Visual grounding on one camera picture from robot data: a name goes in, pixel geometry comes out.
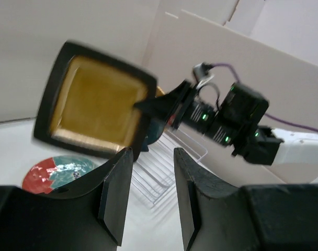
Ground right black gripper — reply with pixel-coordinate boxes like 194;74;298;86
134;79;269;147

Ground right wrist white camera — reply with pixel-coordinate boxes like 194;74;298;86
192;63;214;85

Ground orange woven bamboo plate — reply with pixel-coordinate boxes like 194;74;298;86
155;86;165;97

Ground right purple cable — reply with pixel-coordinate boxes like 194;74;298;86
210;62;318;136

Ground round dark teal plate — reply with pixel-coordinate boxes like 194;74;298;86
141;119;165;152

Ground black square plate yellow centre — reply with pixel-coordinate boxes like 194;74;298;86
33;40;157;159

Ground white wire dish rack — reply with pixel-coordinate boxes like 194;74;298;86
131;130;208;208

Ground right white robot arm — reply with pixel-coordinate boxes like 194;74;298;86
134;80;318;185

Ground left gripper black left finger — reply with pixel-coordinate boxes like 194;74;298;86
0;148;133;250

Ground red and teal floral plate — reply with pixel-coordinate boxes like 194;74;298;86
21;155;98;194

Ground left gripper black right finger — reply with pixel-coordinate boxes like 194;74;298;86
174;147;318;250

